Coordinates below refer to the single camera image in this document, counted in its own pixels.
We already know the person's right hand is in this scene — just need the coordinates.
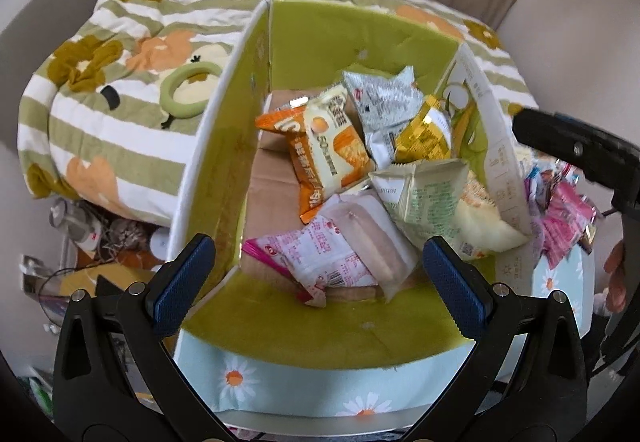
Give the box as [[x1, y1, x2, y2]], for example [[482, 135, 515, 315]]
[[602, 241, 630, 317]]

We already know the red white blue packet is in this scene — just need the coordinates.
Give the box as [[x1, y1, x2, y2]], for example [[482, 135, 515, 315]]
[[525, 162, 576, 203]]

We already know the translucent pale pink packet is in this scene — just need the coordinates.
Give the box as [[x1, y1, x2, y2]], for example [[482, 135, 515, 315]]
[[320, 194, 418, 303]]

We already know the yellow foil snack packet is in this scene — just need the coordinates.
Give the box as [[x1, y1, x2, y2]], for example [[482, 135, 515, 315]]
[[395, 94, 453, 163]]

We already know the pale yellow snack packet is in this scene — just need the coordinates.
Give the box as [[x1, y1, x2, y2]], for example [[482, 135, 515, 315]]
[[450, 172, 532, 259]]

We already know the green cardboard box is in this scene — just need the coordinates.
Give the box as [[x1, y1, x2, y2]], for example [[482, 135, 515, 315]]
[[167, 0, 535, 365]]

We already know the daisy print tablecloth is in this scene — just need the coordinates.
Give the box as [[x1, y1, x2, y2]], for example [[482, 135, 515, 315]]
[[172, 242, 596, 429]]

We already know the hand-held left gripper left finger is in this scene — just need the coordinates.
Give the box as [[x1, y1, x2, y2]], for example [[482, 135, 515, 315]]
[[52, 233, 231, 442]]

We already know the orange white bread packet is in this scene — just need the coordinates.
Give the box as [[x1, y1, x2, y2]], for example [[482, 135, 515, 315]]
[[255, 84, 378, 225]]

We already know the grey white snack packet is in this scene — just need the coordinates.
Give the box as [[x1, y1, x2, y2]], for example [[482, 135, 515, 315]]
[[342, 66, 433, 163]]

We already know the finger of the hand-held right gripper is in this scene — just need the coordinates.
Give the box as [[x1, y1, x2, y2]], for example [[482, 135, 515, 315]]
[[512, 106, 640, 187]]

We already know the floral striped blanket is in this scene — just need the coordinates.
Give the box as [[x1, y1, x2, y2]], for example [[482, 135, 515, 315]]
[[17, 0, 538, 227]]

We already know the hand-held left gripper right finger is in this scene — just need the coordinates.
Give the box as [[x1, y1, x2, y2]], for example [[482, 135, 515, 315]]
[[400, 236, 588, 442]]

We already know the pink white snack packet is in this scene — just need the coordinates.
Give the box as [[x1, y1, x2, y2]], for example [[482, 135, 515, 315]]
[[242, 214, 381, 307]]

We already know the pale green snack packet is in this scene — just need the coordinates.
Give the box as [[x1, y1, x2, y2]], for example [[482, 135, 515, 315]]
[[369, 158, 470, 239]]

